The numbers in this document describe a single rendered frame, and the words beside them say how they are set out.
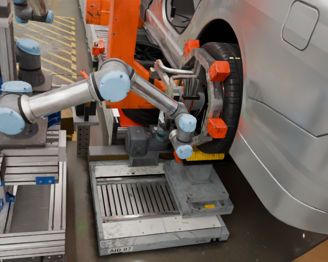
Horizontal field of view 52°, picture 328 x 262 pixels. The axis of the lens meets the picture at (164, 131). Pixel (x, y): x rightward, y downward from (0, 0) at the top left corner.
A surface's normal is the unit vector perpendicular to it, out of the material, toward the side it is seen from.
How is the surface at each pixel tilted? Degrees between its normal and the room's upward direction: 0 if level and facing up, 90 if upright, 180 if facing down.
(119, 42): 90
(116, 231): 0
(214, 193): 0
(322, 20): 90
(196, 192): 0
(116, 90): 87
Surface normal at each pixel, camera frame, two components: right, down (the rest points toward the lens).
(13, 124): 0.04, 0.59
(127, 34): 0.25, 0.56
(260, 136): -0.95, 0.01
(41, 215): 0.16, -0.83
